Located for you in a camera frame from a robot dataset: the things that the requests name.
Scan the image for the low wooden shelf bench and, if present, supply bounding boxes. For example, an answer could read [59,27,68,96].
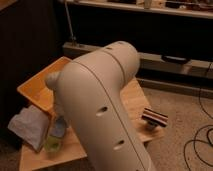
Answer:
[62,42,213,79]

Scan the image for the black device on bench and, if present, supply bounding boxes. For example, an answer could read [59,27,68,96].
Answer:
[161,55,190,65]

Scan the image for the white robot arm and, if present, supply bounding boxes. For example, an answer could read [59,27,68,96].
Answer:
[45,41,156,171]

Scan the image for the green plastic cup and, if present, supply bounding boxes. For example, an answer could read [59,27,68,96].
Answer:
[44,134,62,153]

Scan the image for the grey cloth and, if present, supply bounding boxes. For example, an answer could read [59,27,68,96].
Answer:
[8,105,50,152]

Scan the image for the striped brush block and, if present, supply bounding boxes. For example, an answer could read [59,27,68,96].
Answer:
[141,108,168,130]

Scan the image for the black floor cables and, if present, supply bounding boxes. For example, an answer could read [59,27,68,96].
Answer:
[183,61,213,169]

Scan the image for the yellow plastic bin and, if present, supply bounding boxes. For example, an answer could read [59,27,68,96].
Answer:
[17,57,70,115]

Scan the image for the upper wooden shelf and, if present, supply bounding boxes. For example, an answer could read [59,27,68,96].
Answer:
[58,0,213,19]

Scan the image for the blue sponge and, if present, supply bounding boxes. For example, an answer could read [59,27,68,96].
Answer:
[50,116,68,138]

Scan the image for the metal stand pole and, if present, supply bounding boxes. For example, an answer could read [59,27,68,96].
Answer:
[64,0,77,46]

